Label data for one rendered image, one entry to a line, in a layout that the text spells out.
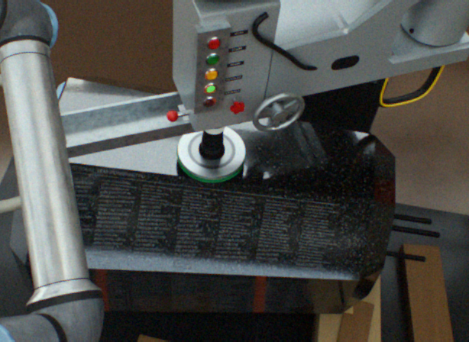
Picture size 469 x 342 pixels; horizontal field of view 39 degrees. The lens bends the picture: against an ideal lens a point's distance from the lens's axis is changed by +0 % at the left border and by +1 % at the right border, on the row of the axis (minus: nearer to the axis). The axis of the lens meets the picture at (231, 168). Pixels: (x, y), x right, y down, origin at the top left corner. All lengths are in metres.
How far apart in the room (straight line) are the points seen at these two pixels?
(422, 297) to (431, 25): 1.34
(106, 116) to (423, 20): 0.92
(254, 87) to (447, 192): 1.80
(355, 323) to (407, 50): 1.14
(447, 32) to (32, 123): 1.25
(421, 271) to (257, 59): 1.59
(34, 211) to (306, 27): 0.93
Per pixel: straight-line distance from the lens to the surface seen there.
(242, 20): 1.57
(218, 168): 2.06
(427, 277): 3.00
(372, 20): 1.78
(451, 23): 1.98
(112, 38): 3.78
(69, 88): 2.36
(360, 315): 2.70
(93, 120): 1.92
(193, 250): 2.16
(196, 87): 1.65
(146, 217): 2.15
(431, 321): 2.92
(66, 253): 1.07
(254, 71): 1.71
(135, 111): 1.93
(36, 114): 1.14
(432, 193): 3.36
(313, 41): 1.74
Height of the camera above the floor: 2.60
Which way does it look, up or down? 54 degrees down
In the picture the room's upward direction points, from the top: 7 degrees clockwise
